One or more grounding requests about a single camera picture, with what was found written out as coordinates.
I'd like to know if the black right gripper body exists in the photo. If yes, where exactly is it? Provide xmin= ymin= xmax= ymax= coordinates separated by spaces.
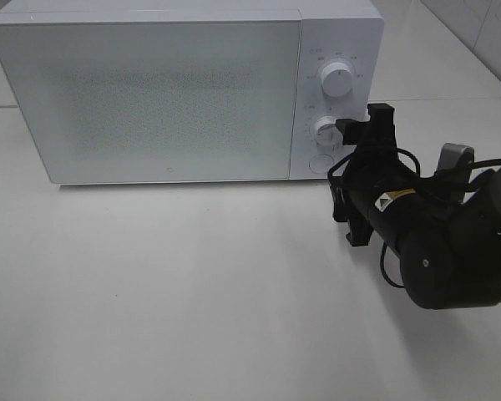
xmin=328 ymin=103 xmax=398 ymax=233

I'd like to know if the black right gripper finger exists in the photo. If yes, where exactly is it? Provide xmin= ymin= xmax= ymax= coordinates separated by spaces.
xmin=335 ymin=119 xmax=366 ymax=145
xmin=346 ymin=218 xmax=372 ymax=247

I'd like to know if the white timer knob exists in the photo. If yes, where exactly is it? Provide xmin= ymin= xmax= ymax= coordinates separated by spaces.
xmin=311 ymin=116 xmax=339 ymax=147

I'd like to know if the round door release button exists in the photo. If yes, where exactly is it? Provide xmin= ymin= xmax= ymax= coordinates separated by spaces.
xmin=309 ymin=155 xmax=335 ymax=174

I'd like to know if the white microwave door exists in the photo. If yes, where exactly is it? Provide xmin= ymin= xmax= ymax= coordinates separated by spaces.
xmin=0 ymin=21 xmax=300 ymax=185

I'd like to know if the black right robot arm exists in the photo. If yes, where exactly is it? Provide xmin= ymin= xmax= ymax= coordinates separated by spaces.
xmin=327 ymin=104 xmax=501 ymax=310

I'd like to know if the white upper power knob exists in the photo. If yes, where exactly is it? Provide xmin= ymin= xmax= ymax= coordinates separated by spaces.
xmin=320 ymin=60 xmax=353 ymax=98

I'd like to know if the white microwave oven body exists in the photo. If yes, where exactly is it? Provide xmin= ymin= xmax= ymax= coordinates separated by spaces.
xmin=0 ymin=1 xmax=384 ymax=183

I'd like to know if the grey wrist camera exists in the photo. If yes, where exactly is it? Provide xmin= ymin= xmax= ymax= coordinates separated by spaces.
xmin=434 ymin=143 xmax=475 ymax=184

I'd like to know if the black camera cable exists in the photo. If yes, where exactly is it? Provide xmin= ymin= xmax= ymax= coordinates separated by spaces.
xmin=327 ymin=145 xmax=501 ymax=289

